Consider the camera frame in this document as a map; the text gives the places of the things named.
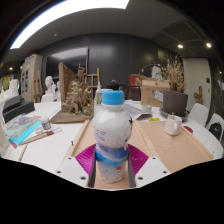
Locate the small white bowl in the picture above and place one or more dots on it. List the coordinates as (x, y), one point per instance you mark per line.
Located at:
(147, 108)

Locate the beige wooden drawing board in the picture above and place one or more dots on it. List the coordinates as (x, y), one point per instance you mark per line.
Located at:
(176, 148)
(83, 136)

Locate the yellow packet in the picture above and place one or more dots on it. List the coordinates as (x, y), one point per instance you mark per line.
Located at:
(154, 119)

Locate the round ceiling spotlight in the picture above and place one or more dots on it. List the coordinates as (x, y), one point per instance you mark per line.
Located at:
(180, 46)
(208, 45)

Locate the brown cardboard box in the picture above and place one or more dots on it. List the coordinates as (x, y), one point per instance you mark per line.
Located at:
(153, 93)

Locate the red box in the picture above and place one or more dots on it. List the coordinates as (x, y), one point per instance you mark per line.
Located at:
(134, 80)

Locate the white plaster figure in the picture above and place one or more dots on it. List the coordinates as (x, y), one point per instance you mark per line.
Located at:
(50, 86)

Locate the small glass jar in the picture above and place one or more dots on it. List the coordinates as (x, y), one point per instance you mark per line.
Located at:
(46, 124)

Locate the black storage boxes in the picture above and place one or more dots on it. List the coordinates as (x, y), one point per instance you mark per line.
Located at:
(18, 108)

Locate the black wall screen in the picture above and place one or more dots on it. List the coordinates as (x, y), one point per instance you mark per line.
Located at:
(66, 61)

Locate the colourful painted canvas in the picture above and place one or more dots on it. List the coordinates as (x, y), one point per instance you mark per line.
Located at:
(23, 130)

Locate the wooden paintbrushes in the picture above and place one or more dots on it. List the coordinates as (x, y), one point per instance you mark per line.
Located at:
(40, 136)

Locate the white ceramic mug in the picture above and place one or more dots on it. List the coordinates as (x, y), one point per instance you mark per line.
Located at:
(172, 126)

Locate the brown wooden figure statue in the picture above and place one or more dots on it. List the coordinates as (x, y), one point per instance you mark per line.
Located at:
(198, 95)

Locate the small green-labelled bottle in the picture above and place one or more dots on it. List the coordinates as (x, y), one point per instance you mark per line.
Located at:
(98, 96)

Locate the long ceiling light strip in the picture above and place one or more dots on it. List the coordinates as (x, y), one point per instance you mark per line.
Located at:
(66, 15)

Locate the thin stirring stick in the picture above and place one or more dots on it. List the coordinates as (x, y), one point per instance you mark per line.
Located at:
(173, 116)

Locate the brown carved wooden sculpture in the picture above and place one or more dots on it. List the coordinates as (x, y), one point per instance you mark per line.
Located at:
(77, 98)

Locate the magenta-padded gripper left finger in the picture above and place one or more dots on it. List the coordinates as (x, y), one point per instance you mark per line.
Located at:
(85, 160)

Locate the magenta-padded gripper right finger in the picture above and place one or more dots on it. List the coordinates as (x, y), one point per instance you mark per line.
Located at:
(138, 160)

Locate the blue-capped plastic drink bottle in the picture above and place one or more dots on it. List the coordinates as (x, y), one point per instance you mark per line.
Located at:
(111, 133)

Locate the dry plant in grey pot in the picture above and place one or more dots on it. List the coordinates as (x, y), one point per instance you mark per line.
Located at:
(175, 101)

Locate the white cabinet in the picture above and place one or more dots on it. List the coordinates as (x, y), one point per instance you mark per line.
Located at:
(30, 76)

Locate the white plastic chair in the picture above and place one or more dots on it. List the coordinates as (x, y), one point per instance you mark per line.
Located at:
(216, 118)
(199, 113)

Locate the wooden easel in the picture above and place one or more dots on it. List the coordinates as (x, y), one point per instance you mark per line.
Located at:
(92, 78)

